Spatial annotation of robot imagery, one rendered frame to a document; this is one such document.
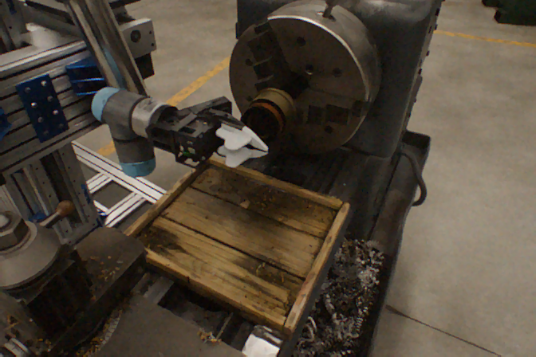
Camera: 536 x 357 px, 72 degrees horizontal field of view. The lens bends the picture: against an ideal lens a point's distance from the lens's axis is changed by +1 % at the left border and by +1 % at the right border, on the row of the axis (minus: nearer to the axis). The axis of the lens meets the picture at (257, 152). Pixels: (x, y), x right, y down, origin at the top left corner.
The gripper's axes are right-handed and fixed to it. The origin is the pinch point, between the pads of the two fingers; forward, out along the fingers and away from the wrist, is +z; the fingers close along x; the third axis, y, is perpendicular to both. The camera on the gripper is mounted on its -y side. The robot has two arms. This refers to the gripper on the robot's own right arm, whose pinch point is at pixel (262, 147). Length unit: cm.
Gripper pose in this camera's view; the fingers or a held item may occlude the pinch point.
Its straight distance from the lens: 63.5
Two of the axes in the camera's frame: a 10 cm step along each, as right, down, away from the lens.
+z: 8.8, 2.9, -3.7
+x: 0.0, -7.9, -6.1
